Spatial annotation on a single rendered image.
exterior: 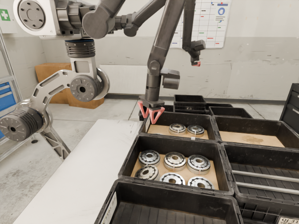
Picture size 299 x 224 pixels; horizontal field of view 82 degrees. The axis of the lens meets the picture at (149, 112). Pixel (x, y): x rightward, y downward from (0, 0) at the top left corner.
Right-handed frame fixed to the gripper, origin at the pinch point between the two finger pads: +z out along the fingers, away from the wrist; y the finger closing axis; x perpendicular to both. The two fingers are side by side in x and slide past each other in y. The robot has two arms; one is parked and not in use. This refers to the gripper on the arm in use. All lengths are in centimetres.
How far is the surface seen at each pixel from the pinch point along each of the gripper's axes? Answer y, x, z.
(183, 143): -7.3, -17.1, 13.3
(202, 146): -13.5, -23.0, 12.7
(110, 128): 60, -8, 37
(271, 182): -41, -37, 18
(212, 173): -23.0, -20.7, 20.4
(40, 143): 190, 38, 117
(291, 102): 1, -194, 17
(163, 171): -9.8, -3.5, 22.6
